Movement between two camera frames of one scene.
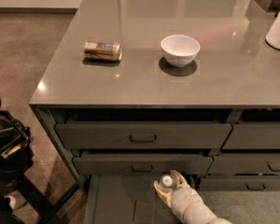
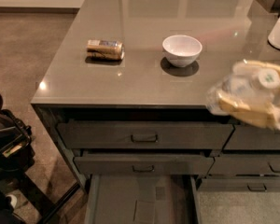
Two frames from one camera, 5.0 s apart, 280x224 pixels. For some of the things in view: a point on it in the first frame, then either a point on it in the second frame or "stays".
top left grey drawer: (141, 135) stays
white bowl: (179, 49) stays
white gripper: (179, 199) -> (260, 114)
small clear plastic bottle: (169, 181) -> (242, 91)
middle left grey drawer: (140, 165) stays
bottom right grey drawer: (245, 184) stays
